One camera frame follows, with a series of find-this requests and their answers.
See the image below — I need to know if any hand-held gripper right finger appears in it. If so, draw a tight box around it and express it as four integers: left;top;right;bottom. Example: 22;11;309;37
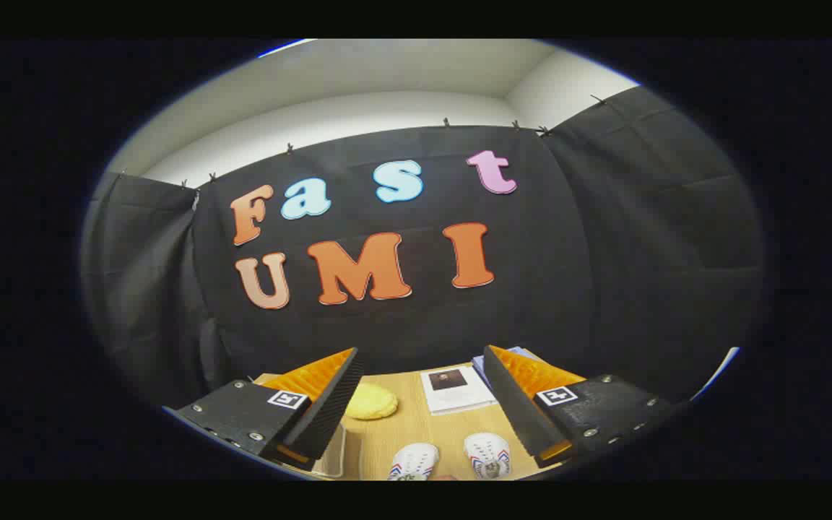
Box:
482;344;679;469

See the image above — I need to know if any black backdrop cloth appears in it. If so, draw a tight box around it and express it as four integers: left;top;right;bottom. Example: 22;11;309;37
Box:
80;85;767;405

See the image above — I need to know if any white canvas shoe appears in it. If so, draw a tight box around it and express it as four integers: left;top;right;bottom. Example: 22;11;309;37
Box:
387;443;440;481
463;432;512;480

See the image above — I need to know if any brown cardboard storage box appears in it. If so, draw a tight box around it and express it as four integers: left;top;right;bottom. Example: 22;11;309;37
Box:
282;422;348;479

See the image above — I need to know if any yellow plush toy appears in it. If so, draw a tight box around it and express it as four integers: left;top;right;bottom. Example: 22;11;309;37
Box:
344;383;399;421

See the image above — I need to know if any white book with dark photo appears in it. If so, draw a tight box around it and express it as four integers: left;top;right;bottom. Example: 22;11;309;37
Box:
420;365;498;416

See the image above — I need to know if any blue cover book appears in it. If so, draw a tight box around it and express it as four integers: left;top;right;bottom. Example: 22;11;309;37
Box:
472;347;543;391

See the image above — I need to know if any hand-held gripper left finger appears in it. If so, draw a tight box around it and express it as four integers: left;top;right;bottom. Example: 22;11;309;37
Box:
174;347;365;474

